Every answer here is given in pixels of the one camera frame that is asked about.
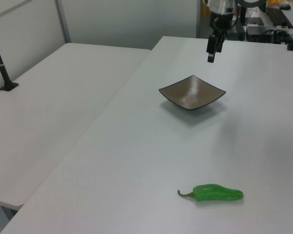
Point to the orange object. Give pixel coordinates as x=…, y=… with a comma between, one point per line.
x=275, y=2

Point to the black camera stand with base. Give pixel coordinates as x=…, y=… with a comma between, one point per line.
x=0, y=63

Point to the grey aluminium partition post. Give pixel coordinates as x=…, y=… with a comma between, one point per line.
x=62, y=20

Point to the black electronics box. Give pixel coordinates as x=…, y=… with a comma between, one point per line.
x=256, y=33

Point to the square brown ceramic plate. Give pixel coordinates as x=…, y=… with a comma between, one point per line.
x=185, y=97

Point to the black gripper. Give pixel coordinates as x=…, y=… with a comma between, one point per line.
x=223, y=21

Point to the green chili pepper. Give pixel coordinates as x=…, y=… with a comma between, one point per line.
x=215, y=192

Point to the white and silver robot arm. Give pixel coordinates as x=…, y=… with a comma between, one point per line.
x=218, y=6

